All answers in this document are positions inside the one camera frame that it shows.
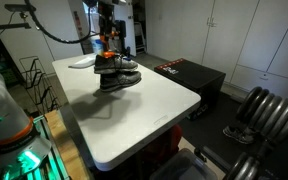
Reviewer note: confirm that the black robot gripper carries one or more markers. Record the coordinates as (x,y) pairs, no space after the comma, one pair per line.
(106,13)

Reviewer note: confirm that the grey running sneaker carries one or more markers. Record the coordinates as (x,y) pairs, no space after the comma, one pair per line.
(120,80)
(115,64)

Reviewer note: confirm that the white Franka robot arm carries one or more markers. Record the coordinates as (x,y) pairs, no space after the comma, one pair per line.
(4,113)

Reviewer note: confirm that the grey sneaker on floor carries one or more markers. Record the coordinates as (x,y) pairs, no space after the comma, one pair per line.
(239,135)

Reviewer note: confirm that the white blue wipes canister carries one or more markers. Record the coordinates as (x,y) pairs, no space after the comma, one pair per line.
(97,45)

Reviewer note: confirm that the white dustpan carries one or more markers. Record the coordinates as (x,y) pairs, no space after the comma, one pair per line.
(84,62)

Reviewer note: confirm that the folding step ladder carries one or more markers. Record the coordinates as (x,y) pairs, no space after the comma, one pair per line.
(139,36)

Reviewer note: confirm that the black plyo box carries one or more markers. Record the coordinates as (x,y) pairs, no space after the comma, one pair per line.
(192,78)

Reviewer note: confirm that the clear plastic storage bin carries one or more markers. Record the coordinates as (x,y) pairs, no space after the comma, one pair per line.
(180,166)

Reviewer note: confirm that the black camera on stand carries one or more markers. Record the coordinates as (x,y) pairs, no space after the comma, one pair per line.
(19,7)

